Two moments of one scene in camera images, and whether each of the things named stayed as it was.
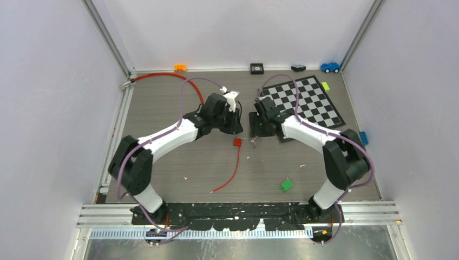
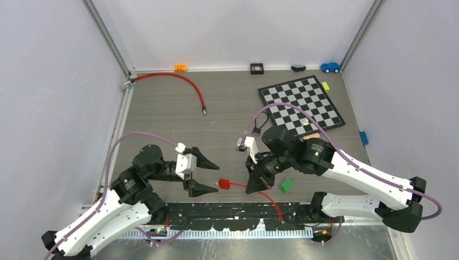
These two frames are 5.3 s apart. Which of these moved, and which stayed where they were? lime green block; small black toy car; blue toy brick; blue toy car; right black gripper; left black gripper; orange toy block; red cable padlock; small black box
Moved: red cable padlock; right black gripper; left black gripper
Stayed: small black toy car; small black box; blue toy car; lime green block; orange toy block; blue toy brick
